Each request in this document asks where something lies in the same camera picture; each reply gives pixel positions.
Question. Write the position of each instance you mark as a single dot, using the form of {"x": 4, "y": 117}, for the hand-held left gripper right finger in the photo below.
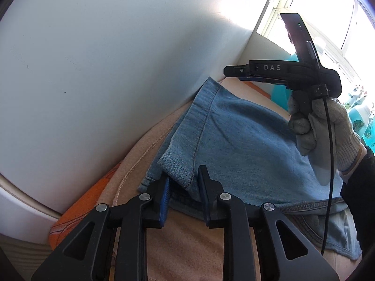
{"x": 202, "y": 194}

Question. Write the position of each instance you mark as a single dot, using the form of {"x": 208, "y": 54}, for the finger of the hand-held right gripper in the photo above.
{"x": 237, "y": 70}

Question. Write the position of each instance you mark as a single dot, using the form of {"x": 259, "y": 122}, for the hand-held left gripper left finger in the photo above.
{"x": 165, "y": 200}

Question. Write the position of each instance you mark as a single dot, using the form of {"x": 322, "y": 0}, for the blue denim pants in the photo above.
{"x": 249, "y": 140}

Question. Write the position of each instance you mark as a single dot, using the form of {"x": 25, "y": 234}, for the person's right forearm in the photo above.
{"x": 361, "y": 199}

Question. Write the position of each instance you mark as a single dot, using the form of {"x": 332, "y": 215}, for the person's right hand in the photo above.
{"x": 342, "y": 131}

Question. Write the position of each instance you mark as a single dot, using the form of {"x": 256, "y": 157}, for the peach blanket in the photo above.
{"x": 175, "y": 254}

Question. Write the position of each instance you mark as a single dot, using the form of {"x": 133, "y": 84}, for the orange floral mattress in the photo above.
{"x": 76, "y": 213}

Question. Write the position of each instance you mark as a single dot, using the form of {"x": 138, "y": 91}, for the white cabinet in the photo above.
{"x": 102, "y": 64}

